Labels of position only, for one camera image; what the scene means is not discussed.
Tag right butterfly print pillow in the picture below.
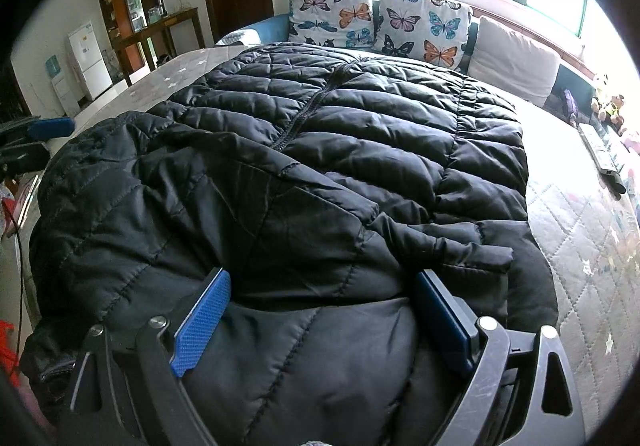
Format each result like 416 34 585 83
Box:
374 0 473 70

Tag white remote keyboard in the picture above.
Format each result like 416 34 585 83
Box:
578 123 617 175

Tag wooden shelf cabinet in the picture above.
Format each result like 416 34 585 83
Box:
99 0 172 79

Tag wooden side table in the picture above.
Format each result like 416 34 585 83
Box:
109 6 206 88

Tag butterfly print pillow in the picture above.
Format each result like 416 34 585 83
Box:
288 0 375 50
374 0 473 70

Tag white small refrigerator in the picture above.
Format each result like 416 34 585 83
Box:
67 22 113 100

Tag plush toys on ledge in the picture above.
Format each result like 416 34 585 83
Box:
590 73 625 135

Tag plain white pillow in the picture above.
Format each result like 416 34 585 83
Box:
468 16 561 107

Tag large black puffer coat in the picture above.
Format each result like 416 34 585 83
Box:
19 41 561 446

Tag left butterfly print pillow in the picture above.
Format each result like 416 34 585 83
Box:
288 0 375 50

